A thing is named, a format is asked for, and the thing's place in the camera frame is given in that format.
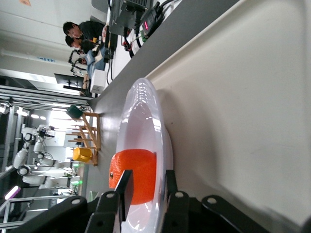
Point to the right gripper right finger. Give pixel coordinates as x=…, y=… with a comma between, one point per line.
x=176, y=208

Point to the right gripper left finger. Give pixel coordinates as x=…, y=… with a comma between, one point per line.
x=124, y=194

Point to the orange fruit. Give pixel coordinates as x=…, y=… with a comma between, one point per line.
x=138, y=174

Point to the white plate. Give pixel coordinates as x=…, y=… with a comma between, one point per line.
x=141, y=121

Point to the yellow mug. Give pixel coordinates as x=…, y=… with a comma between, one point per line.
x=81, y=154

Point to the wooden mug rack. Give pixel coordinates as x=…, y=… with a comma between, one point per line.
x=93, y=136

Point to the dark green box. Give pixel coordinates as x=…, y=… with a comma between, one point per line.
x=75, y=111

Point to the cream tray with bear print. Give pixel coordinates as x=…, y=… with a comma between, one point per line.
x=230, y=109

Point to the white cardboard box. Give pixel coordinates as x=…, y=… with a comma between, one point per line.
x=98, y=81

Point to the black monitor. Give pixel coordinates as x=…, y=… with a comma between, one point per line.
x=69, y=80

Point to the person in blue jacket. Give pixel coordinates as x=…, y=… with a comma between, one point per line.
x=96, y=61

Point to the person with black hair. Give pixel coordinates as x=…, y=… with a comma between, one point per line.
x=75, y=43

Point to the person in black jacket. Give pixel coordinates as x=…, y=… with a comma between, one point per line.
x=90, y=28

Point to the black device red display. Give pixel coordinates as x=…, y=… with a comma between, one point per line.
x=150, y=20

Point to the grey metal electronics box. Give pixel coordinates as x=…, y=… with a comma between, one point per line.
x=124, y=17

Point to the aluminium frame beam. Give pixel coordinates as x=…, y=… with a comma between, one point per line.
x=36, y=95

